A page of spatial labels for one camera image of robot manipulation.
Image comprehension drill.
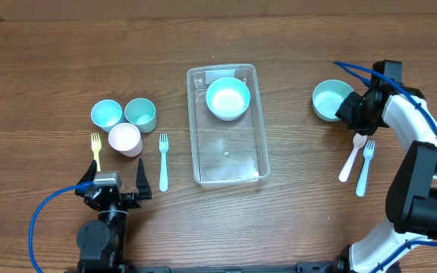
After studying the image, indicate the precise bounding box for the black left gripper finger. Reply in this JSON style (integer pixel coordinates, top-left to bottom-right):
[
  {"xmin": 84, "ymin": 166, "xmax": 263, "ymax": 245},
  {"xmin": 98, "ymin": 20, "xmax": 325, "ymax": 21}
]
[
  {"xmin": 135, "ymin": 158, "xmax": 152, "ymax": 198},
  {"xmin": 77, "ymin": 160, "xmax": 97, "ymax": 190}
]

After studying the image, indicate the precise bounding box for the teal plastic bowl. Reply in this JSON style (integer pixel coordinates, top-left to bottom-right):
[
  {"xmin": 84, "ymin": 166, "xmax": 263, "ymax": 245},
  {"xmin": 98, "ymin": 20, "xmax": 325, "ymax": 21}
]
[{"xmin": 312, "ymin": 80, "xmax": 354, "ymax": 122}]

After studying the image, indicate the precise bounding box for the pink plastic cup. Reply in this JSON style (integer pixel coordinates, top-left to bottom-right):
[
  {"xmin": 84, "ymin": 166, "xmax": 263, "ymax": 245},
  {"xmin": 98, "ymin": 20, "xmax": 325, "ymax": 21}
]
[{"xmin": 108, "ymin": 123, "xmax": 143, "ymax": 157}]

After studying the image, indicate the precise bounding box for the blue plastic cup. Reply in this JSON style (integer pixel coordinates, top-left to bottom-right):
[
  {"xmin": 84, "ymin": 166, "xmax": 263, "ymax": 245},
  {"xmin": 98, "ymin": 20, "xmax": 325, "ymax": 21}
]
[{"xmin": 90, "ymin": 99, "xmax": 125, "ymax": 132}]

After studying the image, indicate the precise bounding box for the green plastic cup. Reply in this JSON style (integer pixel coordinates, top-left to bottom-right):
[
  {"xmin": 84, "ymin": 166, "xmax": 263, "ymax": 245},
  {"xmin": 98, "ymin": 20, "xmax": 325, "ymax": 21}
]
[{"xmin": 124, "ymin": 98, "xmax": 157, "ymax": 133}]

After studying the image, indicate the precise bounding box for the blue plastic bowl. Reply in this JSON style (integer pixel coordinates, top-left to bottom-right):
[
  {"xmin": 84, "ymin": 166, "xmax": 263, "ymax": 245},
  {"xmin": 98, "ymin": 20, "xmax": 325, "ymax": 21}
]
[{"xmin": 206, "ymin": 77, "xmax": 251, "ymax": 116}]

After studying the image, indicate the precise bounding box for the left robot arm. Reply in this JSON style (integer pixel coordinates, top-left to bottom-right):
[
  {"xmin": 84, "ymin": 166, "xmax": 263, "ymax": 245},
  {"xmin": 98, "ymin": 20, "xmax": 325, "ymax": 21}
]
[{"xmin": 75, "ymin": 160, "xmax": 152, "ymax": 272}]

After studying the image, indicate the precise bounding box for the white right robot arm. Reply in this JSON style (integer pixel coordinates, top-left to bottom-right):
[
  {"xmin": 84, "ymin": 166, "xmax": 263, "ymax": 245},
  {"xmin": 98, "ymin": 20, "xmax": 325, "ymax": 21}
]
[{"xmin": 331, "ymin": 86, "xmax": 437, "ymax": 272}]

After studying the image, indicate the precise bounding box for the clear plastic container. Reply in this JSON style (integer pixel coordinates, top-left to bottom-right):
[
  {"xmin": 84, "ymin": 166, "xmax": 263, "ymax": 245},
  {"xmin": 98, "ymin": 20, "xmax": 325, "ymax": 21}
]
[{"xmin": 187, "ymin": 64, "xmax": 270, "ymax": 187}]

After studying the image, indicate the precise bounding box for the pink plastic spoon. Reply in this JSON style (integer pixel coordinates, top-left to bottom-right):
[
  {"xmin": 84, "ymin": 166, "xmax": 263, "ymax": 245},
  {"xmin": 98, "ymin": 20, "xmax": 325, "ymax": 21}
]
[{"xmin": 338, "ymin": 133, "xmax": 367, "ymax": 183}]

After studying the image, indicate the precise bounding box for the yellow plastic fork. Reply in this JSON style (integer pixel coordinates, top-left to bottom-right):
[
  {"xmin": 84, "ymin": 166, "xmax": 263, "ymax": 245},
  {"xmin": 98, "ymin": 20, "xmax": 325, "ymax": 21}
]
[{"xmin": 91, "ymin": 132, "xmax": 102, "ymax": 171}]

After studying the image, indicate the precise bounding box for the light blue plastic fork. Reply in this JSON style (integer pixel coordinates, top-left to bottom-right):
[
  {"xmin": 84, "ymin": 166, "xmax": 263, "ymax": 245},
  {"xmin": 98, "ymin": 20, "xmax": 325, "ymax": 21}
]
[
  {"xmin": 355, "ymin": 140, "xmax": 376, "ymax": 197},
  {"xmin": 159, "ymin": 133, "xmax": 169, "ymax": 192}
]

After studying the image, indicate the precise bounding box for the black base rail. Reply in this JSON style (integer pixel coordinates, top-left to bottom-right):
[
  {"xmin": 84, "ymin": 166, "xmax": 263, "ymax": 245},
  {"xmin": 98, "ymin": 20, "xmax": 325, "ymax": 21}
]
[{"xmin": 64, "ymin": 260, "xmax": 401, "ymax": 273}]

